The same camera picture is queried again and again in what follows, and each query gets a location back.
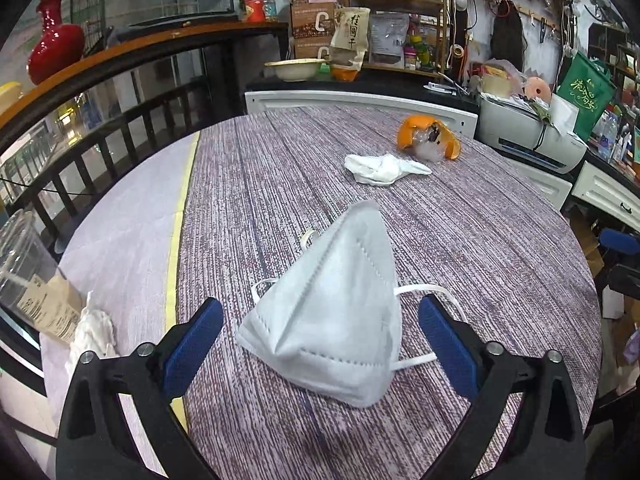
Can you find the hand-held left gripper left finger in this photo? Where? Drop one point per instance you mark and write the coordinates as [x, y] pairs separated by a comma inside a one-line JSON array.
[[195, 350]]

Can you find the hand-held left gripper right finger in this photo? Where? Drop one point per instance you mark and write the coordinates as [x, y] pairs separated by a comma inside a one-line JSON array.
[[450, 350]]

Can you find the white face mask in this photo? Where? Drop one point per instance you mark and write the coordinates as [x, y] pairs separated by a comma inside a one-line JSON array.
[[325, 320]]

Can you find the crumpled white tissue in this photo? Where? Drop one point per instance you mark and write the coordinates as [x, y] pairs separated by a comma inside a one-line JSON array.
[[92, 330]]

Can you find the striped purple tablecloth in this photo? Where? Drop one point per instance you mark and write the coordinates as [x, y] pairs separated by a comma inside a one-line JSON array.
[[475, 240]]

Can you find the brown paper bag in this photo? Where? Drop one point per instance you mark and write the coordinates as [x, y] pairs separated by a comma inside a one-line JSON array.
[[50, 310]]

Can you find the white plastic bag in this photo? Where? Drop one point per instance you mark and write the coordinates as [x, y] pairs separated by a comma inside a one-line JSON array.
[[375, 167]]

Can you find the blue chair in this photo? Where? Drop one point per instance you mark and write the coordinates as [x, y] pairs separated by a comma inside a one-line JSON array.
[[620, 241]]

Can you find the orange peel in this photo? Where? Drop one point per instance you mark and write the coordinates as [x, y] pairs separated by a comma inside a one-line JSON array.
[[407, 132]]

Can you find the white printer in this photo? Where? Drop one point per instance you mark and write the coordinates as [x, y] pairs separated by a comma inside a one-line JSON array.
[[515, 130]]

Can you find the pink plastic bag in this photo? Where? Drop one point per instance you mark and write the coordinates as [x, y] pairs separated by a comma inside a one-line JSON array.
[[500, 72]]

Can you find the green tote bag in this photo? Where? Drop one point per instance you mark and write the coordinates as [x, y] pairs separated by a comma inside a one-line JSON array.
[[585, 95]]

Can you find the cream bowl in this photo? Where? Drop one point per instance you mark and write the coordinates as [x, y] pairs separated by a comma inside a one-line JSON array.
[[295, 70]]

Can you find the wooden railing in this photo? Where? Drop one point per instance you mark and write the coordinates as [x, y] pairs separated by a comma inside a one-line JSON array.
[[100, 60]]

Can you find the wooden shelf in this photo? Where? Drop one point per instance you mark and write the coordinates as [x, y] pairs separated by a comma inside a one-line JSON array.
[[440, 35]]

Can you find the black hanging bag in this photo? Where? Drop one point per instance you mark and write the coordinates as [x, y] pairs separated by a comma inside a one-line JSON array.
[[507, 40]]

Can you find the dark snack packet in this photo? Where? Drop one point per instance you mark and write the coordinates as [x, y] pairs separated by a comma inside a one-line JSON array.
[[387, 40]]

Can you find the brown coffee box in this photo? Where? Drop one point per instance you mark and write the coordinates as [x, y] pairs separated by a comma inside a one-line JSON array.
[[307, 49], [305, 15]]

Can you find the red vase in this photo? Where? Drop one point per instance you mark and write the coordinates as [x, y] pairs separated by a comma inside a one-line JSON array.
[[55, 55]]

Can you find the paper snack bag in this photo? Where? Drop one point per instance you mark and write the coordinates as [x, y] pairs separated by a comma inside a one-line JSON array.
[[350, 35]]

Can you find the red can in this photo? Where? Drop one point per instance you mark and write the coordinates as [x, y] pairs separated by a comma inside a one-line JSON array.
[[254, 6]]

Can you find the glass jar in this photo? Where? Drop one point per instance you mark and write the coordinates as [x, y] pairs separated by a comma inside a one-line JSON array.
[[270, 7]]

